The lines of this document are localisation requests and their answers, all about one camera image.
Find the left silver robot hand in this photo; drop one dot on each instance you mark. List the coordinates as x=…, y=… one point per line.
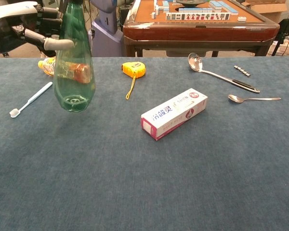
x=4, y=26

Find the light blue toothbrush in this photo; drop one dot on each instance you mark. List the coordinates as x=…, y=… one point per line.
x=33, y=97

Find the green transparent spray bottle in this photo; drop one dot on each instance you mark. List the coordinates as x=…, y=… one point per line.
x=74, y=84

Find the orange labelled drink bottle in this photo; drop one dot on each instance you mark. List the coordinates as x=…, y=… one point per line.
x=47, y=66

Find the black tripod stand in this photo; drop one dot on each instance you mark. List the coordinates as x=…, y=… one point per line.
x=283, y=29

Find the yellow tape measure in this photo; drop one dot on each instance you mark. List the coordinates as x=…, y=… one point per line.
x=135, y=69

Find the dark round dish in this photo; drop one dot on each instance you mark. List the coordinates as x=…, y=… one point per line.
x=190, y=2

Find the white pink toothpaste box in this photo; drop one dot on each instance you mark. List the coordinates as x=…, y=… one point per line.
x=173, y=113

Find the brown mahjong table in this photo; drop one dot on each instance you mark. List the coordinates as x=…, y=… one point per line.
x=195, y=33

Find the steel ladle black grip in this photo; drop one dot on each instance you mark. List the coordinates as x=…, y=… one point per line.
x=195, y=62

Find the blue table cloth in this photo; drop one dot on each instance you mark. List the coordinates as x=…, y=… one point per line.
x=159, y=180

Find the single white mahjong tile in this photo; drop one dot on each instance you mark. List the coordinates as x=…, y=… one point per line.
x=241, y=19

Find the small steel spoon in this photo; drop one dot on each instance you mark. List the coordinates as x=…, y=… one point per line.
x=234, y=98

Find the short ridged metal rod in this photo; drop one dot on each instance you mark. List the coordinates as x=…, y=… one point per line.
x=242, y=70

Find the cardboard box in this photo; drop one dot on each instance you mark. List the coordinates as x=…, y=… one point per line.
x=267, y=9

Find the white plastic crate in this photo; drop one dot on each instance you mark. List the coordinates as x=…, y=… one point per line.
x=287, y=48

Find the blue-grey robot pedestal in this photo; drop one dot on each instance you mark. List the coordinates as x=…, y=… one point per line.
x=106, y=36

